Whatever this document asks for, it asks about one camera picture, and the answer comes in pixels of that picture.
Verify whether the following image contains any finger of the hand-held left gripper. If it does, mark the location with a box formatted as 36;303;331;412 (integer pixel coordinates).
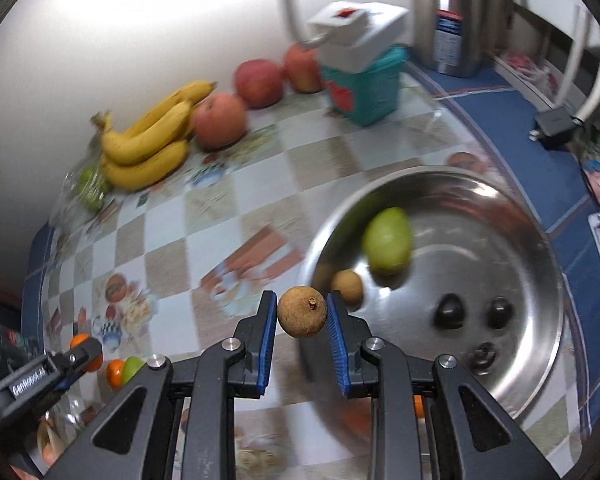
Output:
54;341;104;391

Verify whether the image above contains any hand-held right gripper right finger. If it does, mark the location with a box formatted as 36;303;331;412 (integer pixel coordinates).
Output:
326;291;551;480

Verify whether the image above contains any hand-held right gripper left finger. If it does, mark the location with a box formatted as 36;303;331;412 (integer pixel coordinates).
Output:
42;290;279;480

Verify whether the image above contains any orange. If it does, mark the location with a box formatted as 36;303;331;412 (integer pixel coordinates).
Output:
105;359;127;388
69;334;104;372

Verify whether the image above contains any brown longan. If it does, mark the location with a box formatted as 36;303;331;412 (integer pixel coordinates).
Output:
330;269;365;306
277;286;327;339

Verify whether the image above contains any dark plum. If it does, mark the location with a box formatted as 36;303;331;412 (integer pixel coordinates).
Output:
486;296;512;330
434;294;468;331

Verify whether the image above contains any steel bowl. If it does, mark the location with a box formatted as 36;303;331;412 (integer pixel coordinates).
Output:
299;166;566;411

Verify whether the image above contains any clear bag of green fruits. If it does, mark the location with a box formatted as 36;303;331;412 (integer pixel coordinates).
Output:
50;152;116;221

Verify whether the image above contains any green mango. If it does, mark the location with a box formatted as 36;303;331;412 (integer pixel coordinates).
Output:
121;356;147;386

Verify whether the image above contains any small green fruit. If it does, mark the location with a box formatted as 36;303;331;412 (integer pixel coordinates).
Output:
361;206;413;276

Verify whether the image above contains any printed checkered tablecloth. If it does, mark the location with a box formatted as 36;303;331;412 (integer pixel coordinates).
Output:
22;55;600;480

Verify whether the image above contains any yellow banana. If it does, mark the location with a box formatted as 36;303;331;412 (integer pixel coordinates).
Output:
91;101;195;166
101;139;189;192
125;80;217;136

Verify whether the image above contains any red apple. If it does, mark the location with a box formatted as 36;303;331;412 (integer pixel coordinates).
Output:
284;43;326;94
190;92;248;150
235;59;284;109

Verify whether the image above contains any black power adapter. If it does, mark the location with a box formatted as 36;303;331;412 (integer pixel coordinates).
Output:
530;106;581;151

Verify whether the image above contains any steel thermos jug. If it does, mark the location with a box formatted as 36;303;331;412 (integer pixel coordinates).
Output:
412;0;528;78

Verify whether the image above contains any white pipe frame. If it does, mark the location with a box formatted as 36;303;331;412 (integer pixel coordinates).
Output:
557;4;600;126

